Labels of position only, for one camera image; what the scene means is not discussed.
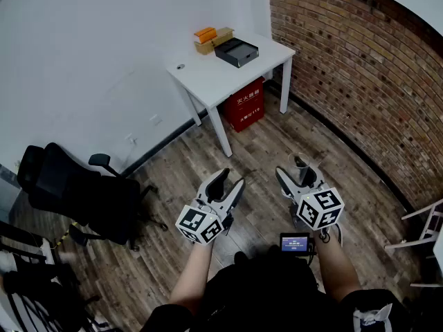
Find black office chair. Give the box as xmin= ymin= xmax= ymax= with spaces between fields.
xmin=16 ymin=142 xmax=169 ymax=252

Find white frame chair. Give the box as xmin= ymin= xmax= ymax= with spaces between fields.
xmin=383 ymin=199 xmax=443 ymax=288

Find person's black clothing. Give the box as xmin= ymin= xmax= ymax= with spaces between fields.
xmin=140 ymin=250 xmax=416 ymax=332

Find red fire equipment box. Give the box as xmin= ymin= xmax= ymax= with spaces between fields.
xmin=223 ymin=77 xmax=266 ymax=133

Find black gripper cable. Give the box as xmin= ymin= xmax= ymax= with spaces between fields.
xmin=320 ymin=223 xmax=344 ymax=248

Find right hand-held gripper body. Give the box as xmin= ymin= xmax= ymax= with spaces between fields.
xmin=287 ymin=181 xmax=345 ymax=232

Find white table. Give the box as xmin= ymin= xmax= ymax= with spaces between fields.
xmin=165 ymin=31 xmax=296 ymax=158

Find person's left forearm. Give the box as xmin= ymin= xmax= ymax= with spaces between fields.
xmin=168 ymin=242 xmax=214 ymax=313

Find person's right forearm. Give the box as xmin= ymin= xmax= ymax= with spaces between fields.
xmin=316 ymin=228 xmax=361 ymax=302

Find woven straw box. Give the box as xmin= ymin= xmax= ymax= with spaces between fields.
xmin=193 ymin=27 xmax=235 ymax=55

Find white strap on sleeve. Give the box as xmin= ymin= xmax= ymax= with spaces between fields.
xmin=352 ymin=302 xmax=394 ymax=332

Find small chest-mounted screen device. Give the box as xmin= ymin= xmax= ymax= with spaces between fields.
xmin=279 ymin=232 xmax=311 ymax=255

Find black metal rack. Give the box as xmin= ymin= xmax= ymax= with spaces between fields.
xmin=0 ymin=219 xmax=115 ymax=332

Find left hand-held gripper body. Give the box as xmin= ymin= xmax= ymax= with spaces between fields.
xmin=175 ymin=192 xmax=236 ymax=246

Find orange box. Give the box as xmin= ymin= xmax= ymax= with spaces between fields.
xmin=193 ymin=26 xmax=218 ymax=44

